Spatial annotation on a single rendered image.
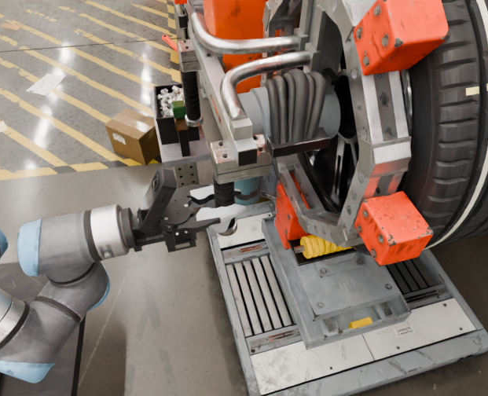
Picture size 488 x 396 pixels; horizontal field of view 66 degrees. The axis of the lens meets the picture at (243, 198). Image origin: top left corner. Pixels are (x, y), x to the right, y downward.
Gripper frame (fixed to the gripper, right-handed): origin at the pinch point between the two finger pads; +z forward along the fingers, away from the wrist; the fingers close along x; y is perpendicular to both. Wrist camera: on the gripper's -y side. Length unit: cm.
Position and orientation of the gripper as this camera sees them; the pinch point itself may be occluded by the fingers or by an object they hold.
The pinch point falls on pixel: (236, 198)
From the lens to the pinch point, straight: 67.4
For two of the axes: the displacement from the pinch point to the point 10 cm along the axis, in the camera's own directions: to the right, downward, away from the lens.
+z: 9.6, -2.0, 1.7
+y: 0.0, 6.5, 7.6
